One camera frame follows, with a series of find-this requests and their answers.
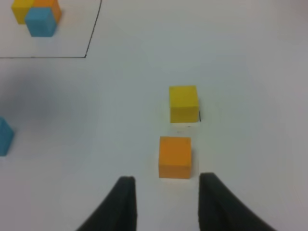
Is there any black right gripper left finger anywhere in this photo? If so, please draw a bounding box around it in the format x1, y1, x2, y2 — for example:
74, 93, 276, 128
78, 176, 138, 231

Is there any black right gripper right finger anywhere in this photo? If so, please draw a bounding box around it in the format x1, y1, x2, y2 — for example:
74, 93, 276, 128
198, 173, 274, 231

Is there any blue template block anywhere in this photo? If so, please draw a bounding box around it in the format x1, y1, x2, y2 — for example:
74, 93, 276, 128
25, 7, 57, 37

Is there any orange template block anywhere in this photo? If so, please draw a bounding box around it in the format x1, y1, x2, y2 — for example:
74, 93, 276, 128
32, 0, 62, 24

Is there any yellow template block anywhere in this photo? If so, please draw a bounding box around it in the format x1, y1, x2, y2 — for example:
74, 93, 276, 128
11, 0, 34, 25

